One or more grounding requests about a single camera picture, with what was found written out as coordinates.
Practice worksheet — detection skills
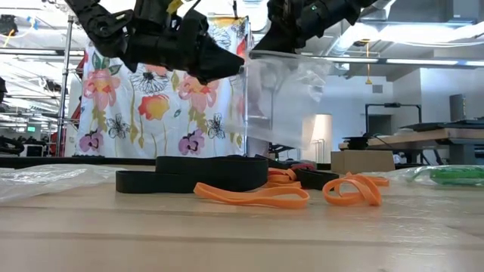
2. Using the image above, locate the black ceiling device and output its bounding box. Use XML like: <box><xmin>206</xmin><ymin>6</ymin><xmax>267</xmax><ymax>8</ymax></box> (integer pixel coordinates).
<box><xmin>0</xmin><ymin>14</ymin><xmax>19</xmax><ymax>36</ymax></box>

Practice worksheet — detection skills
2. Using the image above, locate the black monitor stand frame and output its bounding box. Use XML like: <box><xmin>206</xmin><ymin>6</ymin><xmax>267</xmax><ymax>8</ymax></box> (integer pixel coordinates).
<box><xmin>364</xmin><ymin>101</ymin><xmax>424</xmax><ymax>135</ymax></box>

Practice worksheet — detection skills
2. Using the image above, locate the small looped orange rubber band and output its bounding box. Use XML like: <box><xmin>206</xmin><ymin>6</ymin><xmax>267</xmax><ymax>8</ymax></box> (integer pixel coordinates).
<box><xmin>321</xmin><ymin>174</ymin><xmax>383</xmax><ymax>208</ymax></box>

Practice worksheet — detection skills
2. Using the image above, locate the clear plastic zip bag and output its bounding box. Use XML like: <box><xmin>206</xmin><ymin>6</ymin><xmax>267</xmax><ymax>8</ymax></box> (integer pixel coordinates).
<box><xmin>225</xmin><ymin>50</ymin><xmax>334</xmax><ymax>151</ymax></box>
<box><xmin>372</xmin><ymin>164</ymin><xmax>484</xmax><ymax>188</ymax></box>
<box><xmin>0</xmin><ymin>163</ymin><xmax>128</xmax><ymax>202</ymax></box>

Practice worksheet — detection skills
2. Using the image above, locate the pale pink cloth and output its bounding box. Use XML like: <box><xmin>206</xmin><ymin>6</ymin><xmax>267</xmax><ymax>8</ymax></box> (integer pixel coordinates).
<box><xmin>245</xmin><ymin>56</ymin><xmax>271</xmax><ymax>158</ymax></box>

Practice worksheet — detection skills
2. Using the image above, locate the brown cardboard box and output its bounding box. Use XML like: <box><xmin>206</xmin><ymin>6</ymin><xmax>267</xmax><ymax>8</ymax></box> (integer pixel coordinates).
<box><xmin>330</xmin><ymin>150</ymin><xmax>396</xmax><ymax>175</ymax></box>

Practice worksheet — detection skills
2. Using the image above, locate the long orange rubber band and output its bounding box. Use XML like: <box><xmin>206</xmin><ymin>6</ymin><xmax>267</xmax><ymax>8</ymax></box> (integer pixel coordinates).
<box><xmin>193</xmin><ymin>181</ymin><xmax>311</xmax><ymax>210</ymax></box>

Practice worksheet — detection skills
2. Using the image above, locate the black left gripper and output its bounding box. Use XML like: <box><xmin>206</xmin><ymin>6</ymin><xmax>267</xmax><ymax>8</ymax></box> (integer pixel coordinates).
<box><xmin>123</xmin><ymin>0</ymin><xmax>246</xmax><ymax>86</ymax></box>

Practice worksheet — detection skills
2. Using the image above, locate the white door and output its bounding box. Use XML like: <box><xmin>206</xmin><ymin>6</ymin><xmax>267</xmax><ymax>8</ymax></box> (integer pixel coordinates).
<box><xmin>301</xmin><ymin>112</ymin><xmax>334</xmax><ymax>162</ymax></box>

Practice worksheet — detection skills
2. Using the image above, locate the black tripod stand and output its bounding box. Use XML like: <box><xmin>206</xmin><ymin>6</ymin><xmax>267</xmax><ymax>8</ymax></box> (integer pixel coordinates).
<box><xmin>267</xmin><ymin>113</ymin><xmax>300</xmax><ymax>159</ymax></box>

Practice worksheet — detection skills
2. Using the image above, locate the black flat tray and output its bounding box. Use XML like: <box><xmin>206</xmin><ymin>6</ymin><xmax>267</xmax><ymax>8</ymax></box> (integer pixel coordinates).
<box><xmin>399</xmin><ymin>118</ymin><xmax>484</xmax><ymax>132</ymax></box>

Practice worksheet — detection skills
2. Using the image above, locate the green rubber band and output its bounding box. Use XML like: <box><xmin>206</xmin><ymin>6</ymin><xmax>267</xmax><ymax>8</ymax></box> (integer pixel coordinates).
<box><xmin>434</xmin><ymin>172</ymin><xmax>484</xmax><ymax>187</ymax></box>
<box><xmin>415</xmin><ymin>168</ymin><xmax>449</xmax><ymax>183</ymax></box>
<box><xmin>430</xmin><ymin>166</ymin><xmax>484</xmax><ymax>179</ymax></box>

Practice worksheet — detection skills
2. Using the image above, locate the black device on table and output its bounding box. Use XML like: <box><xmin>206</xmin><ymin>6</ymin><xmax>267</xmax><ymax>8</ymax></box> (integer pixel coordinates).
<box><xmin>342</xmin><ymin>134</ymin><xmax>370</xmax><ymax>150</ymax></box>

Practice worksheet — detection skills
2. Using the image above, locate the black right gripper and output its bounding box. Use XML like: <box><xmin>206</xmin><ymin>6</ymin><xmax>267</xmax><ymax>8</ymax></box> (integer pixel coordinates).
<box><xmin>250</xmin><ymin>0</ymin><xmax>323</xmax><ymax>54</ymax></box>

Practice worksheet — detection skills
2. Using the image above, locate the wooden background table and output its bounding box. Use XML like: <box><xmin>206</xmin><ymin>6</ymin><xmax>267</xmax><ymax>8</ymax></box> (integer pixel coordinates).
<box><xmin>337</xmin><ymin>126</ymin><xmax>484</xmax><ymax>167</ymax></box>

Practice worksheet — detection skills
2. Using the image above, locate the long ceiling light strip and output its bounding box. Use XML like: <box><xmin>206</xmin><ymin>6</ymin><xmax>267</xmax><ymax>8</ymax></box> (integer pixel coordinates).
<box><xmin>332</xmin><ymin>55</ymin><xmax>484</xmax><ymax>66</ymax></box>

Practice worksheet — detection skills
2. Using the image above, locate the metal garment rack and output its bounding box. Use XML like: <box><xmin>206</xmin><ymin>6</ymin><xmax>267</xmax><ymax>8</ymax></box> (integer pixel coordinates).
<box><xmin>55</xmin><ymin>11</ymin><xmax>271</xmax><ymax>158</ymax></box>

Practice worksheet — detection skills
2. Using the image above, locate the yellow hanging cord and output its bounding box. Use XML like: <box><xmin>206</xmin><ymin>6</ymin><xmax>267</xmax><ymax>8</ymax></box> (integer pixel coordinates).
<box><xmin>358</xmin><ymin>37</ymin><xmax>375</xmax><ymax>85</ymax></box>

